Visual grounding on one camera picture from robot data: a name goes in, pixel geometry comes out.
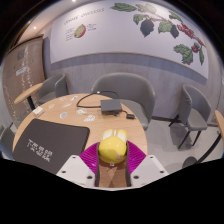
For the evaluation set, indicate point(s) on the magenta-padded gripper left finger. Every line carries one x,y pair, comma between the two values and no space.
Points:
75,168

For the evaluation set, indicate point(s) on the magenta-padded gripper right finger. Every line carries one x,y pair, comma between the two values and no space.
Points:
150,168

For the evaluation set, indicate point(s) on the black mouse pad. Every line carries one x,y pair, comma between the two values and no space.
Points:
50,140

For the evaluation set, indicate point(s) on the small white sticker card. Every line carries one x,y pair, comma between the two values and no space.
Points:
62,98
51,106
74,98
89,118
81,111
63,115
66,105

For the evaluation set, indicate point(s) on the small black plug adapter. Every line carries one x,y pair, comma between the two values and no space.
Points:
130,116

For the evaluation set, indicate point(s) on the small white box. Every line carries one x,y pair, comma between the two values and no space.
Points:
38,111

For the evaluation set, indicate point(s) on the flat black box device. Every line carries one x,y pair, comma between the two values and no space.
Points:
111,106

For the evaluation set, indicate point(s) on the grey chair with black legs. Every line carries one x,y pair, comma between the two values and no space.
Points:
6,141
55,86
196,110

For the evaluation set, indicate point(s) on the wide grey armchair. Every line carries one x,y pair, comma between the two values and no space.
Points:
126,88

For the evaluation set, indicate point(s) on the brown perforated wall panel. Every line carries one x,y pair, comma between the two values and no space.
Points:
23,80

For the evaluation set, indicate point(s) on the white botanical wall mural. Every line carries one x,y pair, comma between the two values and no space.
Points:
116,33

